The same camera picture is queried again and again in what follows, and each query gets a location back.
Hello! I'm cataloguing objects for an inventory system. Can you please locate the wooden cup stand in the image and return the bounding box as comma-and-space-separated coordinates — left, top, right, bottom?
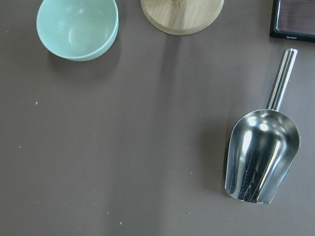
140, 0, 224, 35

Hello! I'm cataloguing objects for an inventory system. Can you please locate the steel ice scoop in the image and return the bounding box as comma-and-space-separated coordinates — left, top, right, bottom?
224, 48, 301, 204

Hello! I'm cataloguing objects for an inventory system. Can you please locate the pale green bowl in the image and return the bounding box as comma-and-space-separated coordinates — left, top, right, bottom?
36, 0, 119, 61

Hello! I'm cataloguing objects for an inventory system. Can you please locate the wine glass rack tray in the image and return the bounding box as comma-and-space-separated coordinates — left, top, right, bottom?
269, 0, 315, 42

